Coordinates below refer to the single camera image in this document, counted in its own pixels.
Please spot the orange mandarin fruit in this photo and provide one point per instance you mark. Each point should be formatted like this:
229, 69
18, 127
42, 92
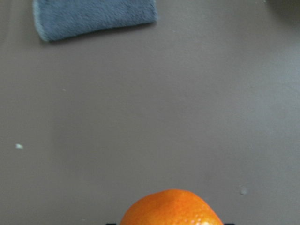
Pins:
171, 207

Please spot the grey folded cloth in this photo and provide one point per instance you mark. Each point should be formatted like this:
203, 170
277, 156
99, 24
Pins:
60, 19

